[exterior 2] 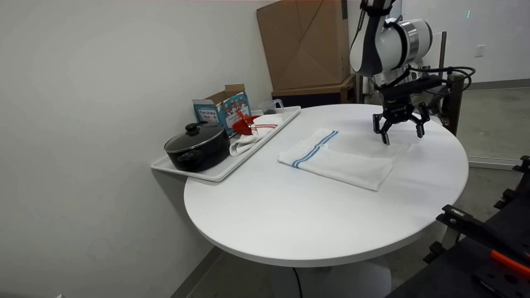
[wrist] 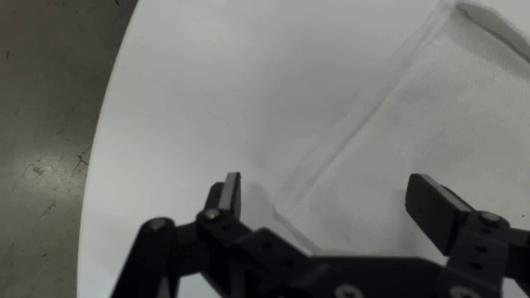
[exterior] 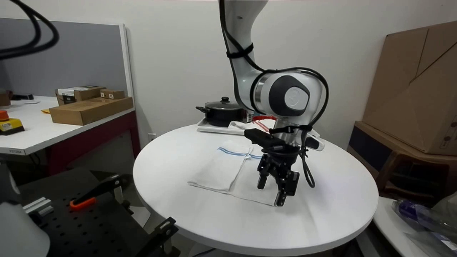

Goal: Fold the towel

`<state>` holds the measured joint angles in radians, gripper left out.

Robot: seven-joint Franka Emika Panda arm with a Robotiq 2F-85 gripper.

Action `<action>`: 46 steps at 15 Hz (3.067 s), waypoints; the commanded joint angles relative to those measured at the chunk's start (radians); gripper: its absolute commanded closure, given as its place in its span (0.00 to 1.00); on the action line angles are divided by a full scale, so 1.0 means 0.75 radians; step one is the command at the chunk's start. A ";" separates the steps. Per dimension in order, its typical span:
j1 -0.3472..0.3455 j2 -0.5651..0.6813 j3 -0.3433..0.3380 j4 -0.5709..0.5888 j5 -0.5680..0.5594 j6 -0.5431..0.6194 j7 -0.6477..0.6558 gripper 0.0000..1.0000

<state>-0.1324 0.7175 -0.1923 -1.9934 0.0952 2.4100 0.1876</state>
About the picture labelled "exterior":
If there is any brown wooden stool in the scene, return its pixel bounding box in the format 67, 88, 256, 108
347, 121, 457, 212

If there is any white towel with blue stripe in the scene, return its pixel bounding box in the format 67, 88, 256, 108
187, 139, 287, 207

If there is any black pot lid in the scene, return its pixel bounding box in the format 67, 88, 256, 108
205, 96, 245, 110

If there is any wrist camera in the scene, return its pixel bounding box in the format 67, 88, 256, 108
244, 128, 287, 151

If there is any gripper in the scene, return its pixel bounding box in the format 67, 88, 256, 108
257, 146, 301, 207

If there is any clear plastic bag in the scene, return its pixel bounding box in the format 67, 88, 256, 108
392, 192, 457, 257

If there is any large flat cardboard box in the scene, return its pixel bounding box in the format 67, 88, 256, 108
362, 20, 457, 156

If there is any black clamp with orange handle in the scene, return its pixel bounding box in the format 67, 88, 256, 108
69, 173, 131, 211

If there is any white tray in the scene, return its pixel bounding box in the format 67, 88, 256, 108
197, 117, 250, 136

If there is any white side table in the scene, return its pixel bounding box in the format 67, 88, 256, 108
356, 196, 457, 257

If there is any white desk with red side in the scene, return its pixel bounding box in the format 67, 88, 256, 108
0, 94, 141, 176

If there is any grey partition panel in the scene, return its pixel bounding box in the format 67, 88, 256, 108
0, 17, 135, 107

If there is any white cloth with red stripes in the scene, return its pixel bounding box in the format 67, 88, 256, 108
228, 119, 277, 135

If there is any aluminium profile piece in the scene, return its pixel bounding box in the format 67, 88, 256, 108
23, 197, 54, 217

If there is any heap of cardboard boxes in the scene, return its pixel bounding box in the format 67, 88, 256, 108
49, 85, 134, 126

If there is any black cooking pot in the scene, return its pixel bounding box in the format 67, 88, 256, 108
196, 104, 249, 128

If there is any yellow emergency stop button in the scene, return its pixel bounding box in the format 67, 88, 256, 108
0, 110, 25, 136

